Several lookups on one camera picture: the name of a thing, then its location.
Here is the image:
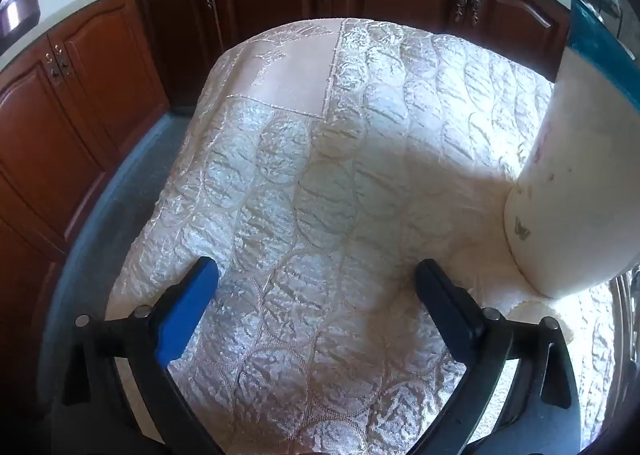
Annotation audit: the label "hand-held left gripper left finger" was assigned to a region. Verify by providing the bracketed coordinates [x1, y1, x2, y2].
[62, 256, 223, 455]

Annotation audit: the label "brown wooden base cabinets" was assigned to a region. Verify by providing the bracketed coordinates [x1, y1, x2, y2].
[0, 0, 574, 388]

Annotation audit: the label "white utensil holder teal rim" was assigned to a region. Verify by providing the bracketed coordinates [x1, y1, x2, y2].
[504, 0, 640, 299]

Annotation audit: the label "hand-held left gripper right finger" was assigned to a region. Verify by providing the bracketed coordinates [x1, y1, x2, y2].
[415, 259, 574, 455]

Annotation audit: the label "dark countertop appliance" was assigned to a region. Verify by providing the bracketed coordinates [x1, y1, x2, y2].
[0, 0, 42, 40]

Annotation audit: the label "white quilted table cover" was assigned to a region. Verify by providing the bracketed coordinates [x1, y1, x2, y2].
[106, 17, 619, 455]

